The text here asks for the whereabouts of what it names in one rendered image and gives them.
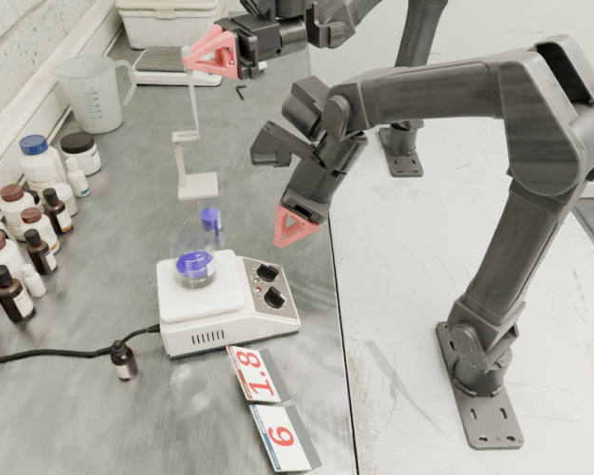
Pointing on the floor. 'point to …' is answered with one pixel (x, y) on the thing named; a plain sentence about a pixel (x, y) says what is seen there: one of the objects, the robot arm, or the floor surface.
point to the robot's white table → (571, 440)
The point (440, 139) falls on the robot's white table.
